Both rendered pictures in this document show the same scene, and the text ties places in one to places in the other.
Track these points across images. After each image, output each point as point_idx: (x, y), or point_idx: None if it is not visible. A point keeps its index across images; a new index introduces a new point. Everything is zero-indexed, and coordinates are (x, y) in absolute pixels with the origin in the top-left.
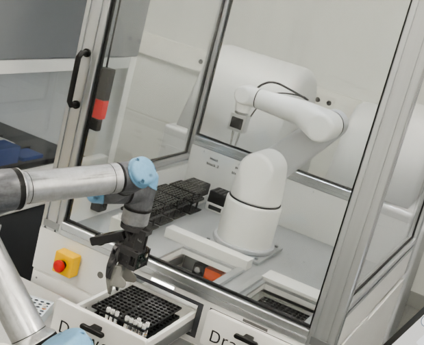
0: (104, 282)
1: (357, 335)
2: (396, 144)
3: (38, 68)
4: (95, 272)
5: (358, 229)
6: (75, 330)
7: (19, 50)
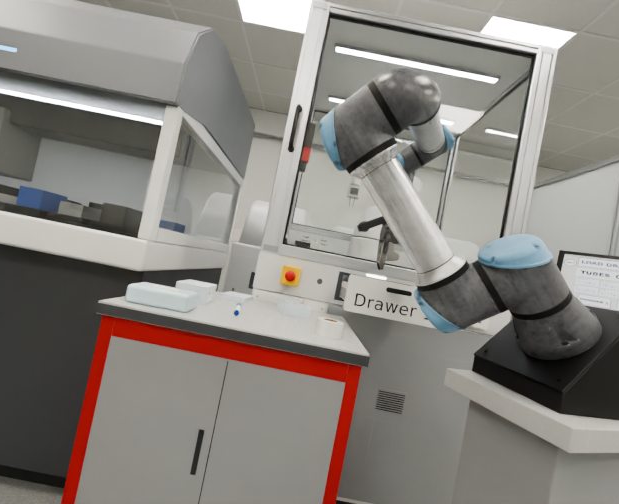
0: (323, 286)
1: None
2: (539, 148)
3: (217, 152)
4: (315, 280)
5: (521, 208)
6: (512, 236)
7: (214, 129)
